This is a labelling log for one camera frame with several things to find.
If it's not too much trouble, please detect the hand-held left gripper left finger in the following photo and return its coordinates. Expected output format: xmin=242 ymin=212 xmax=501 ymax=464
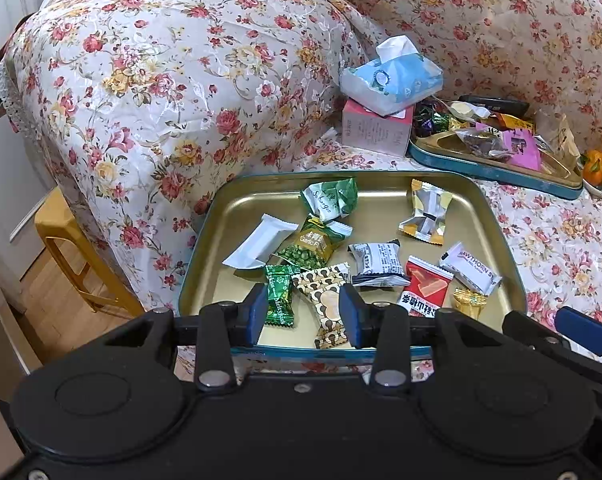
xmin=103 ymin=284 xmax=269 ymax=392

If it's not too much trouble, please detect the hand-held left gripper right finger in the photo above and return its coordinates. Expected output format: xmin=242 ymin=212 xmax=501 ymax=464
xmin=338 ymin=284 xmax=506 ymax=388

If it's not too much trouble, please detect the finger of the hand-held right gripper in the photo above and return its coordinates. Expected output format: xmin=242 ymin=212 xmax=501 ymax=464
xmin=501 ymin=310 xmax=602 ymax=388
xmin=555 ymin=306 xmax=602 ymax=361

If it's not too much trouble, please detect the green shiny candy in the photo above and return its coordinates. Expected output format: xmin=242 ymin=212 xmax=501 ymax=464
xmin=264 ymin=263 xmax=302 ymax=327

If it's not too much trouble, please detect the brown patterned snack packet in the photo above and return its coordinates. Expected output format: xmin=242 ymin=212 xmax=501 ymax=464
xmin=290 ymin=263 xmax=352 ymax=350

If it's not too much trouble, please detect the black and white snack packet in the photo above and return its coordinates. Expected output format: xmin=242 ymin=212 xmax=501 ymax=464
xmin=347 ymin=240 xmax=413 ymax=289

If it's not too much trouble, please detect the plain white snack packet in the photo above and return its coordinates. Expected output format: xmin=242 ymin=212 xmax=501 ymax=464
xmin=222 ymin=213 xmax=300 ymax=271

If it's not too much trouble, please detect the gold foil candy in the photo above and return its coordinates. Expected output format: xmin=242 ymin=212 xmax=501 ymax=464
xmin=450 ymin=287 xmax=487 ymax=320

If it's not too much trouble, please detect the red snack packet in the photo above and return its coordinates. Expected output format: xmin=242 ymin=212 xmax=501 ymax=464
xmin=396 ymin=254 xmax=454 ymax=319

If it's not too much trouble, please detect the green pea snack packet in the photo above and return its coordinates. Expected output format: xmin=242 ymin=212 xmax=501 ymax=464
xmin=275 ymin=214 xmax=354 ymax=270

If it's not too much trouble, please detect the white packet dark lettering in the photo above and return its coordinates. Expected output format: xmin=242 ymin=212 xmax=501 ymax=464
xmin=438 ymin=240 xmax=504 ymax=296

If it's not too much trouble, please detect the gold tin tray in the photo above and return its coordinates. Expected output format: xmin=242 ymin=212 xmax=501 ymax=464
xmin=177 ymin=171 xmax=528 ymax=362

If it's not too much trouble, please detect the green and white snack packet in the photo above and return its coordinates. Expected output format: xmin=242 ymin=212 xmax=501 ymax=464
xmin=299 ymin=177 xmax=360 ymax=224

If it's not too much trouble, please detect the silver and yellow snack packet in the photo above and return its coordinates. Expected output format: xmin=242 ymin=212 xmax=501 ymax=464
xmin=398 ymin=178 xmax=454 ymax=246

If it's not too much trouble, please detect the clear bag of dark snacks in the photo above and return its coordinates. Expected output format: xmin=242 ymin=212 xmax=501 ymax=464
xmin=453 ymin=127 xmax=515 ymax=159

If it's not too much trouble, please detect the white fruit plate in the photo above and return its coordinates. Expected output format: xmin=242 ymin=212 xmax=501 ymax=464
xmin=581 ymin=177 xmax=602 ymax=211

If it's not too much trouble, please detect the pile of oranges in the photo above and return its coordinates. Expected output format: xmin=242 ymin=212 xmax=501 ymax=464
xmin=581 ymin=149 xmax=602 ymax=196

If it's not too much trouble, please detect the teal rimmed tin tray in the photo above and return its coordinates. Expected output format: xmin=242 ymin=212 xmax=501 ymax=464
xmin=407 ymin=130 xmax=584 ymax=201

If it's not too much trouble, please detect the pink snack packet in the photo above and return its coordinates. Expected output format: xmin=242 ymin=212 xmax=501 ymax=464
xmin=475 ymin=121 xmax=542 ymax=172

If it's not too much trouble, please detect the pink cardboard box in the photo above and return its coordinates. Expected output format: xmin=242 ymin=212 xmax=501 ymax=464
xmin=341 ymin=99 xmax=414 ymax=157

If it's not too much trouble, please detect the yellow stool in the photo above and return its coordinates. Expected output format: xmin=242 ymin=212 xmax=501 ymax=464
xmin=33 ymin=187 xmax=144 ymax=319

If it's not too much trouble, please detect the orange snack packet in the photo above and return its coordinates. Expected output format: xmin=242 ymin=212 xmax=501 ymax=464
xmin=496 ymin=113 xmax=538 ymax=134

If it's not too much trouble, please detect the cluster of shiny wrapped candies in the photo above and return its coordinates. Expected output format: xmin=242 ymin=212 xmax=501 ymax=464
xmin=413 ymin=102 xmax=454 ymax=137

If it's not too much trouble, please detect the black remote control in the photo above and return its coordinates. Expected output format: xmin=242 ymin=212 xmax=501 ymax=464
xmin=458 ymin=94 xmax=530 ymax=116

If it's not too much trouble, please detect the cream wrapped snack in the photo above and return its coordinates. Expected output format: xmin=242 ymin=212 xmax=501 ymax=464
xmin=450 ymin=101 xmax=490 ymax=121

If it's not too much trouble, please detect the blue tissue pack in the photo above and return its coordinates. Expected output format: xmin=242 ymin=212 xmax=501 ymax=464
xmin=340 ymin=36 xmax=444 ymax=117

